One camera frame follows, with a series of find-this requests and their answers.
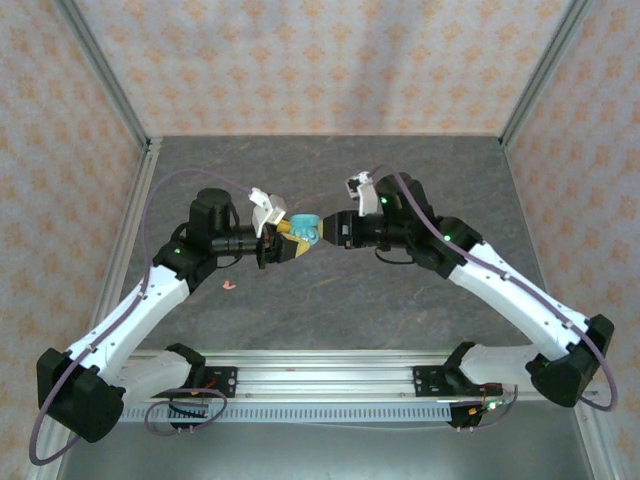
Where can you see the blue earbud charging case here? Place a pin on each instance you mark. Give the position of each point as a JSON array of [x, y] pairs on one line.
[[305, 220]]

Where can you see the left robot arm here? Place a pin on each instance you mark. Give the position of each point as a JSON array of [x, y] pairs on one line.
[[130, 315]]

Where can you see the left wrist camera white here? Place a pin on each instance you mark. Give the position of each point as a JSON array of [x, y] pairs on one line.
[[265, 212]]

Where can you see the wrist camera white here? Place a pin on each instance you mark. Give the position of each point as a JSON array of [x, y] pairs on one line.
[[265, 212], [366, 197]]

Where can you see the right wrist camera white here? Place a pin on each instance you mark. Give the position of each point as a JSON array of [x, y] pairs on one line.
[[366, 197]]

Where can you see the aluminium frame side rail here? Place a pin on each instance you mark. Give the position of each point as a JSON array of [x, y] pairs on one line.
[[142, 185]]

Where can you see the aluminium mounting rail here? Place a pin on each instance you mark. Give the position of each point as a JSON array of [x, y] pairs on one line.
[[325, 380]]

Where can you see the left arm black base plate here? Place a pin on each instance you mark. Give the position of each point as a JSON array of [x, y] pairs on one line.
[[225, 382]]

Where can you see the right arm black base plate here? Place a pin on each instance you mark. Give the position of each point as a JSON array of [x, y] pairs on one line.
[[425, 382]]

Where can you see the aluminium frame post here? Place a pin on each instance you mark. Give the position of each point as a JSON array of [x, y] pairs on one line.
[[538, 75], [108, 75]]

